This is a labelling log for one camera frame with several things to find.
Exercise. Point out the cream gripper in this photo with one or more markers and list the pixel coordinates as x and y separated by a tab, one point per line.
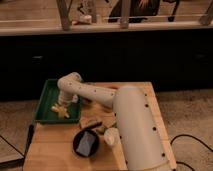
64	103

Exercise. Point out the yellow banana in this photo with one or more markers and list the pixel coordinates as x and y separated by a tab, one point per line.
60	110

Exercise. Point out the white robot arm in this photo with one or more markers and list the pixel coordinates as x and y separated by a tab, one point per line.
142	146

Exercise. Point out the white folded cloth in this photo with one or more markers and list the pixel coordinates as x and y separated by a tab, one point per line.
75	99

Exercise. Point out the green plastic tray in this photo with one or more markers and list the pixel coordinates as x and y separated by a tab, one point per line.
48	98

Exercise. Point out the black round plate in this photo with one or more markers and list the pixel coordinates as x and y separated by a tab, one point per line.
94	147

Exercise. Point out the green vegetable piece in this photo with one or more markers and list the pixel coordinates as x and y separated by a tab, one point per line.
101	130

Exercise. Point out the blue sponge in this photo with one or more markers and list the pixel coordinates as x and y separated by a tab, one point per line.
86	141

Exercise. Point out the white cup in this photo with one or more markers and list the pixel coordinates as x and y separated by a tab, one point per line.
111	136

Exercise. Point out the person in dark clothes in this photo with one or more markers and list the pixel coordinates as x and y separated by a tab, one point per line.
139	10

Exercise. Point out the wooden railing post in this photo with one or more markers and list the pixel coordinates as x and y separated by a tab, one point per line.
125	12
63	9

